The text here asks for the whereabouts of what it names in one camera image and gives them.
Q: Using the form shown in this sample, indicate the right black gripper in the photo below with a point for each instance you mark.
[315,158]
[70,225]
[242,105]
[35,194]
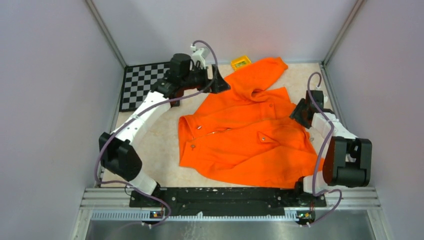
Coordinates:
[296,114]

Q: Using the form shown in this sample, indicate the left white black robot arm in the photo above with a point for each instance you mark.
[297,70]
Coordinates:
[117,154]

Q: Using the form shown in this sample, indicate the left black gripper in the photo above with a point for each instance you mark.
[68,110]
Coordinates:
[218,85]

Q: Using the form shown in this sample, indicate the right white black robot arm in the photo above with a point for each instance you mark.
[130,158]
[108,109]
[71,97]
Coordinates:
[348,158]

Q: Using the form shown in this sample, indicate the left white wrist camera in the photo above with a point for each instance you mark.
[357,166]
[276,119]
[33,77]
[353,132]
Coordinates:
[199,56]

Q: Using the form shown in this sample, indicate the orange jacket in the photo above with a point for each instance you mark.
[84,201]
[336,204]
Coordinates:
[245,135]

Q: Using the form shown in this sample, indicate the aluminium frame rail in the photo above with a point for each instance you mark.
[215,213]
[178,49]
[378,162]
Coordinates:
[112,204]

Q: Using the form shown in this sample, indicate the yellow toy crate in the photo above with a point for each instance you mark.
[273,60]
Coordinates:
[240,62]

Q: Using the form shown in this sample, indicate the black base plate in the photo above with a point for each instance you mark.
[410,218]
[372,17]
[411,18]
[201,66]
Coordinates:
[226,201]

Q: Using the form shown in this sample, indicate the black and white chessboard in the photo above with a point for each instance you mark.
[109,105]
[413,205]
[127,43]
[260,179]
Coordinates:
[137,83]

